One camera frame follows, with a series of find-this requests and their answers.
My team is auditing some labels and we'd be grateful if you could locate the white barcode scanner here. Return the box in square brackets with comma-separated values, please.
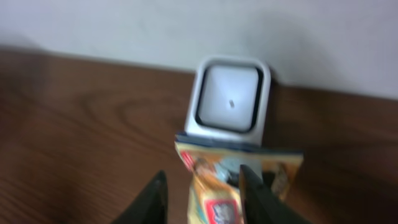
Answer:
[184, 55, 271, 146]

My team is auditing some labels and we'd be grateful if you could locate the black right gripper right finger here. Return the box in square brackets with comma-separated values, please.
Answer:
[239, 165, 310, 224]

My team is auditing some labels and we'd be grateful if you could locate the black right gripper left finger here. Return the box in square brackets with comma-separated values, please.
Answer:
[111, 170, 168, 224]

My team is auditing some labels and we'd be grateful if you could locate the large orange white snack bag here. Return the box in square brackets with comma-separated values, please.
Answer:
[175, 134, 303, 223]

